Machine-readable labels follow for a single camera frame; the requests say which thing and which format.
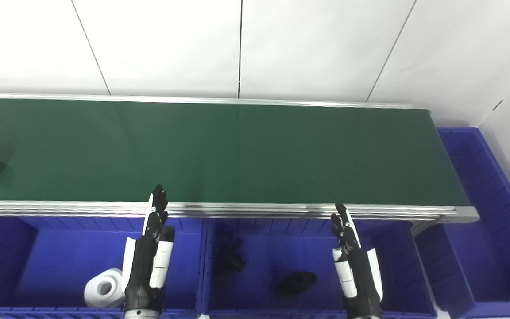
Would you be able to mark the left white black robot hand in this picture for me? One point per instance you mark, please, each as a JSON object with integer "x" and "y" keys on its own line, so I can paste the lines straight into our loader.
{"x": 144, "y": 266}

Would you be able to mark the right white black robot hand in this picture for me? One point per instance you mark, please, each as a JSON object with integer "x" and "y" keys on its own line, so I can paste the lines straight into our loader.
{"x": 359, "y": 274}

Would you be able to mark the white cylindrical plastic part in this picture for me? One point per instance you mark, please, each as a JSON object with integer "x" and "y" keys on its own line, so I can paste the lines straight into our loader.
{"x": 100, "y": 290}

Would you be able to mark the black oval plastic part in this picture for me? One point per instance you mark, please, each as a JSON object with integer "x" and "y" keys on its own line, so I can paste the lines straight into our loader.
{"x": 295, "y": 283}

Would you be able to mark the black angular plastic part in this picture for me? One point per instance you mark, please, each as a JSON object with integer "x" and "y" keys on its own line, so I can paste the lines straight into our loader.
{"x": 230, "y": 259}

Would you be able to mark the blue plastic bin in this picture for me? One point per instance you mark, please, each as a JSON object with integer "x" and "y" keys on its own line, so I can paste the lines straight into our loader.
{"x": 481, "y": 248}
{"x": 51, "y": 261}
{"x": 264, "y": 248}

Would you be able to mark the green conveyor belt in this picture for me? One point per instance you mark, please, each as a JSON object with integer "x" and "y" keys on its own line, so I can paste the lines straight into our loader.
{"x": 255, "y": 210}
{"x": 246, "y": 155}

